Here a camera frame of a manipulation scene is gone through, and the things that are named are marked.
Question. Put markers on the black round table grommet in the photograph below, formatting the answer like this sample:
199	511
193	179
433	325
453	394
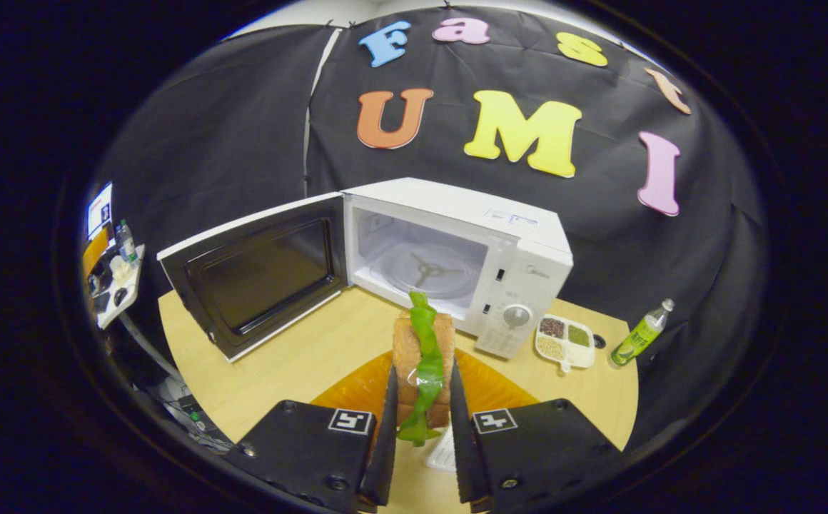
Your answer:
599	341

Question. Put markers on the clear water bottle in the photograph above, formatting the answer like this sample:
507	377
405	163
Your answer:
127	246

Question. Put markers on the white side table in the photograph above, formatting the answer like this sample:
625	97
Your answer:
128	289

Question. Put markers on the green drink bottle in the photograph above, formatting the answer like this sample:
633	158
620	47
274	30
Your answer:
635	339

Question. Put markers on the computer monitor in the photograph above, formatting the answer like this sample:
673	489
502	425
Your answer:
100	210

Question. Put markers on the green lettuce leaf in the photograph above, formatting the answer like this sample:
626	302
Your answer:
428	371

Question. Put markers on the white rectangular tray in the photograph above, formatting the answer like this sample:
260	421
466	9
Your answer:
444	453

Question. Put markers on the white microwave oven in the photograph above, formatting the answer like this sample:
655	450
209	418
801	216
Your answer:
457	214

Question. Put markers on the white divided grain dish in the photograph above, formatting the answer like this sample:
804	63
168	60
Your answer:
565	365

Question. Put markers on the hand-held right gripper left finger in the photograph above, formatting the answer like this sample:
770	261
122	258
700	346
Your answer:
385	457

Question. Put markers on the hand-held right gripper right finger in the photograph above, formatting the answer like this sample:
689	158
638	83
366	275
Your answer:
462	457

